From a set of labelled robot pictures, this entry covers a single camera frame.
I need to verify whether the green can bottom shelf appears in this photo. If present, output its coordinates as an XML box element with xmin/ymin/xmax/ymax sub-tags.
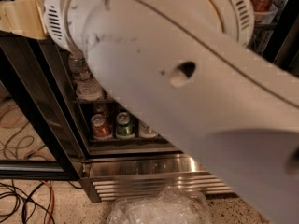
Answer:
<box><xmin>116</xmin><ymin>112</ymin><xmax>134</xmax><ymax>139</ymax></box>

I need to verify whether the clear water bottle middle shelf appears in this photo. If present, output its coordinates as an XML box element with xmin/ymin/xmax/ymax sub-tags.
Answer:
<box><xmin>68</xmin><ymin>53</ymin><xmax>103</xmax><ymax>101</ymax></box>

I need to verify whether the orange soda can bottom front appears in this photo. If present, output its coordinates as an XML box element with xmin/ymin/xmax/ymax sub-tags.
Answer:
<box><xmin>91</xmin><ymin>114</ymin><xmax>111</xmax><ymax>139</ymax></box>

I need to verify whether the orange soda can bottom rear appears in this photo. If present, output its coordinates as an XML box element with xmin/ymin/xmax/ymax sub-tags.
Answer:
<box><xmin>93</xmin><ymin>103</ymin><xmax>109</xmax><ymax>117</ymax></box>

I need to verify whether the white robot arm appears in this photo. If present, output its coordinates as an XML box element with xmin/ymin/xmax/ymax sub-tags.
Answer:
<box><xmin>1</xmin><ymin>0</ymin><xmax>299</xmax><ymax>224</ymax></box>

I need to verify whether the stainless steel fridge cabinet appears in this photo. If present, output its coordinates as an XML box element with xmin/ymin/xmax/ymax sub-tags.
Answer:
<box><xmin>0</xmin><ymin>0</ymin><xmax>299</xmax><ymax>203</ymax></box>

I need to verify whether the orange cable on floor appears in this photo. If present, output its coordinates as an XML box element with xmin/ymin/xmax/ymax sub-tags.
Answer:
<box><xmin>40</xmin><ymin>180</ymin><xmax>56</xmax><ymax>224</ymax></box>

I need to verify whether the clear plastic bag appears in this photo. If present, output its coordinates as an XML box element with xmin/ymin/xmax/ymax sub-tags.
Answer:
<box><xmin>107</xmin><ymin>187</ymin><xmax>212</xmax><ymax>224</ymax></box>

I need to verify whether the orange soda can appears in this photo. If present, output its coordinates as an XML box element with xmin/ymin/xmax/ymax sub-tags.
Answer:
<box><xmin>93</xmin><ymin>103</ymin><xmax>109</xmax><ymax>117</ymax></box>
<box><xmin>91</xmin><ymin>114</ymin><xmax>111</xmax><ymax>139</ymax></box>

